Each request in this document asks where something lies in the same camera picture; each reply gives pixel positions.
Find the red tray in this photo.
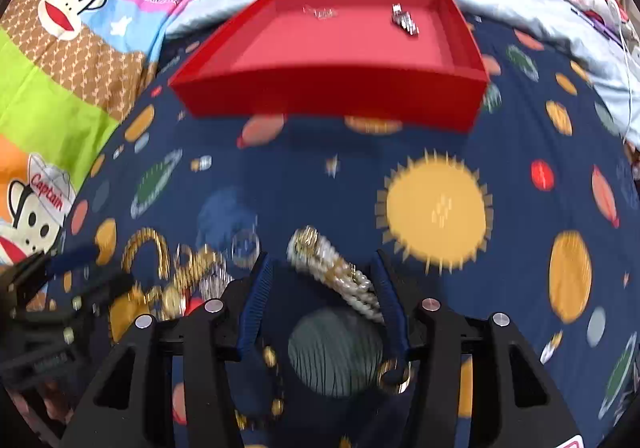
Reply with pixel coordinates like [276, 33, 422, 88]
[167, 0, 490, 134]

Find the monkey printed blanket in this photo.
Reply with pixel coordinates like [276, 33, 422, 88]
[0, 0, 236, 279]

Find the white cable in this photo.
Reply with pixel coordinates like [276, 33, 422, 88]
[595, 0, 640, 139]

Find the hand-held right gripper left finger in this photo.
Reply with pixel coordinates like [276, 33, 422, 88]
[60, 250, 276, 448]

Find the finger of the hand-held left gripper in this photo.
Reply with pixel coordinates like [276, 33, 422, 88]
[42, 245, 101, 276]
[75, 272, 136, 311]

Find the purple black object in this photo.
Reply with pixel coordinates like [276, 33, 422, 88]
[570, 8, 626, 46]

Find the gold bangle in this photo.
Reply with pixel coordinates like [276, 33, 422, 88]
[122, 227, 171, 279]

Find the gold hoop earring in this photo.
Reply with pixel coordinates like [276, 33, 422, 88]
[376, 360, 413, 394]

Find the silver wristwatch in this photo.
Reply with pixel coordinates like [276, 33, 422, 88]
[390, 3, 421, 36]

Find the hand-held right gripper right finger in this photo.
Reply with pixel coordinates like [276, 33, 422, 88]
[372, 248, 591, 448]

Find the white pearl bracelet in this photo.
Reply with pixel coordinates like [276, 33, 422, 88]
[286, 225, 386, 324]

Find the silver flower earring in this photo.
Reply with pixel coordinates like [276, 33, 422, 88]
[302, 4, 338, 21]
[197, 268, 233, 301]

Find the dark bead bracelet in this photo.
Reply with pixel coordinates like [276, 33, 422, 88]
[235, 343, 288, 434]

